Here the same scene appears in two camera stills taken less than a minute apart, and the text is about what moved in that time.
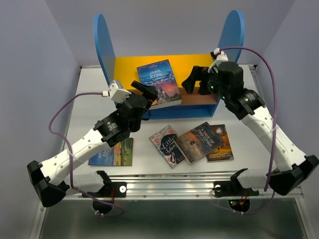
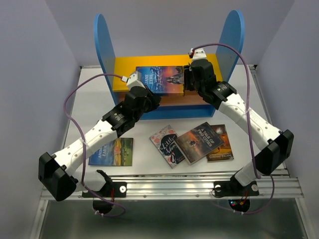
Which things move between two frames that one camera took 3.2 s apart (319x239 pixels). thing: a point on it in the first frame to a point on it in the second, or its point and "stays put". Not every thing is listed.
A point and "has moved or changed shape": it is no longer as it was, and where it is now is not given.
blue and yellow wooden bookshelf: (123, 70) stays put
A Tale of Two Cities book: (199, 143) stays put
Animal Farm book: (120, 155) stays put
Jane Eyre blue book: (159, 74) has moved or changed shape
